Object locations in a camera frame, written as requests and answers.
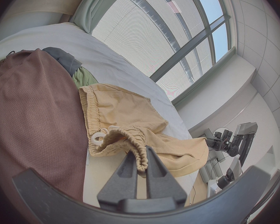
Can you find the black garment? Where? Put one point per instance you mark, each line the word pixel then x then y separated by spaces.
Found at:
pixel 60 57

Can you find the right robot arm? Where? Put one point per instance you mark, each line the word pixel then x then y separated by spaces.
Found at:
pixel 246 128

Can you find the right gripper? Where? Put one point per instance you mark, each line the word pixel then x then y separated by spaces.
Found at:
pixel 217 143

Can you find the window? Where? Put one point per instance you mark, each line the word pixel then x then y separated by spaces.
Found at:
pixel 165 31

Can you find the tan shorts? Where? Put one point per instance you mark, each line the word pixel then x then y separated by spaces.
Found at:
pixel 130 111

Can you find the grey-green curtain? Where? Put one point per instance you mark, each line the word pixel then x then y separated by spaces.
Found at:
pixel 95 8

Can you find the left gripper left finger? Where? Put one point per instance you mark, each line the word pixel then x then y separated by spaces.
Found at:
pixel 109 188

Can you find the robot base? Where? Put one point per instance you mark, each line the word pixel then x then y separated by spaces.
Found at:
pixel 213 190

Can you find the brown shorts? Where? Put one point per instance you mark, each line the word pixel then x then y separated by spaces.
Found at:
pixel 37 113

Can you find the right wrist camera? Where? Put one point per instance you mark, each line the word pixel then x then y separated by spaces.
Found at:
pixel 218 134

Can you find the green garment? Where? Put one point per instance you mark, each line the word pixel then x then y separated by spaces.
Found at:
pixel 86 78

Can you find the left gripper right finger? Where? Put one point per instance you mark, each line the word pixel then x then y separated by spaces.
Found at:
pixel 165 188

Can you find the bed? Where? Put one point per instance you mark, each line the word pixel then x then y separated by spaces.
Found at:
pixel 119 62

